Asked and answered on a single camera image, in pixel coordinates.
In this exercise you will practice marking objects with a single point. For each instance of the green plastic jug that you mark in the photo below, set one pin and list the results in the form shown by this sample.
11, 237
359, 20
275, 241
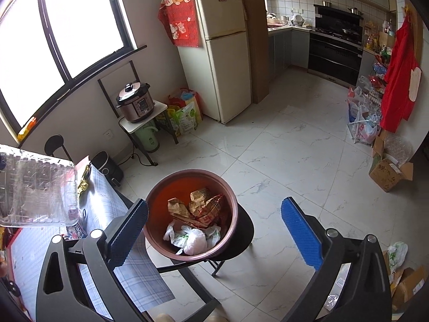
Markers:
147, 137

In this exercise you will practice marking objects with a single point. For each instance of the red printed wrapper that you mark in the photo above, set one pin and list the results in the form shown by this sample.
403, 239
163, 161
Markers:
207, 208

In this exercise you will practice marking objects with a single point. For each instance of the red printed cloth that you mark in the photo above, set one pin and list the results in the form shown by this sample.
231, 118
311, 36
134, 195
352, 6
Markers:
181, 20

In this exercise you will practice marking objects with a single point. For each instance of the small white side table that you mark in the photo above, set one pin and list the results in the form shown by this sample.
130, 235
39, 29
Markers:
134, 125

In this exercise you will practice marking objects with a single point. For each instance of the black air fryer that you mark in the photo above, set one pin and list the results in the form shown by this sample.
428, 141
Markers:
107, 167

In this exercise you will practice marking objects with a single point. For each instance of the open cardboard box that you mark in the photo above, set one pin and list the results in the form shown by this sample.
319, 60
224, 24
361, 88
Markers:
388, 174

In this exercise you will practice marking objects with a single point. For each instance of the electric pressure cooker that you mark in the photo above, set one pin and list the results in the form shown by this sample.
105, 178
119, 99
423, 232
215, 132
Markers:
135, 104

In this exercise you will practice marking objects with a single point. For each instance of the black round stool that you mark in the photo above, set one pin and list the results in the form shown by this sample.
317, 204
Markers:
244, 231
57, 142

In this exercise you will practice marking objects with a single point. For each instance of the white wall socket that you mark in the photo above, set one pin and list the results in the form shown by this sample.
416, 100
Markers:
108, 135

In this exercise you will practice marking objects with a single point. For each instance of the brown plastic bucket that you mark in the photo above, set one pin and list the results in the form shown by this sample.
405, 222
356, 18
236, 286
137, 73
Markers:
157, 204

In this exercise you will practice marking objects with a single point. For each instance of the red hanging garment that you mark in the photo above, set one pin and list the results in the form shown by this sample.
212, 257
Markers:
400, 84

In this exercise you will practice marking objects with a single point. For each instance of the cream refrigerator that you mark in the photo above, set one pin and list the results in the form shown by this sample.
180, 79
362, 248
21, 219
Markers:
221, 57

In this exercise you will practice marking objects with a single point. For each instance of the black metal frame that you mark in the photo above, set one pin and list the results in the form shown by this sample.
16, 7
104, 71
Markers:
102, 87

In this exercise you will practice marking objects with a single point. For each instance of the gold foil wrapper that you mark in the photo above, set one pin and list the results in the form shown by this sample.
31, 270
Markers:
83, 181

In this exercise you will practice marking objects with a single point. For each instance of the brown wrapper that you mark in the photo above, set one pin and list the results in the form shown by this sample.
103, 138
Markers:
177, 208

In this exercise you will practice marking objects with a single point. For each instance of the grey kitchen counter cabinet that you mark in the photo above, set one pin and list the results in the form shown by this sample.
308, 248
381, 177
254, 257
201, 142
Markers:
285, 50

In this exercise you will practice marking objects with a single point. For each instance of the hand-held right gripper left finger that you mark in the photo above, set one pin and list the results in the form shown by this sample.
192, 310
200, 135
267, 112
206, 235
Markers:
129, 231

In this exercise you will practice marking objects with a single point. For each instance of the black framed window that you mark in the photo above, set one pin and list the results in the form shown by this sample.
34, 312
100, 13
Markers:
124, 13

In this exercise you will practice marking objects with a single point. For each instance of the pile of plastic bags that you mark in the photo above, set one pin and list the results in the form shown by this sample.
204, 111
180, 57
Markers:
365, 114

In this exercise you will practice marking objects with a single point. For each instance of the silver patterned wrapper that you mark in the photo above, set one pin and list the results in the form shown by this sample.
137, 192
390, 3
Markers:
77, 231

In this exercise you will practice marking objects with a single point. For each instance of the green printed bag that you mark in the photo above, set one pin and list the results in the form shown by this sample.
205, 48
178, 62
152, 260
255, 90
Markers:
187, 119

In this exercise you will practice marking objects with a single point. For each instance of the green white plastic bag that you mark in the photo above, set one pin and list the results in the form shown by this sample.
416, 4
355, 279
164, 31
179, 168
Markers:
397, 255

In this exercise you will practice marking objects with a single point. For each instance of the clear plastic tray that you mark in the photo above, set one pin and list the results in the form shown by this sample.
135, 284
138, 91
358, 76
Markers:
37, 191

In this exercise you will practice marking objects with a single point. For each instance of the flat cardboard box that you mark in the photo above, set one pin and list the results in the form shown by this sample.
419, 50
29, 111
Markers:
407, 285

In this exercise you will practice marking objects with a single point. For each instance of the black integrated stove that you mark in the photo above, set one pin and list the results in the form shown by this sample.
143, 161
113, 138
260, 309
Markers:
335, 57

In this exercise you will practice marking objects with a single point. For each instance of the person's right hand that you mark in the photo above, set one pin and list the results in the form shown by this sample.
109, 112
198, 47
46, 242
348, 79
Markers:
216, 317

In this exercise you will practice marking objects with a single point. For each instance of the clear round plastic lid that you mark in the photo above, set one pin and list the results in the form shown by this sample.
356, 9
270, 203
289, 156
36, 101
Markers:
398, 147

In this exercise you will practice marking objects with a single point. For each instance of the red shopping bag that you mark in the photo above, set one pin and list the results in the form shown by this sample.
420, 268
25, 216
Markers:
182, 97

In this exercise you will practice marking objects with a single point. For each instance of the yellow printed bag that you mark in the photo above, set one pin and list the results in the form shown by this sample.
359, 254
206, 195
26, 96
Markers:
169, 120

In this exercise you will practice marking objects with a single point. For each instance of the yellow packet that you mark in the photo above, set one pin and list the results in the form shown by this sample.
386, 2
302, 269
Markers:
27, 128

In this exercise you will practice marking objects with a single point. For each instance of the group of condiment bottles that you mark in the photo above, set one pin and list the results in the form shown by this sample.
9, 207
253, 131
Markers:
377, 40

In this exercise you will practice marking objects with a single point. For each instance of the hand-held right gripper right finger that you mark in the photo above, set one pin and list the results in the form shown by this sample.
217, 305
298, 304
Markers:
300, 229

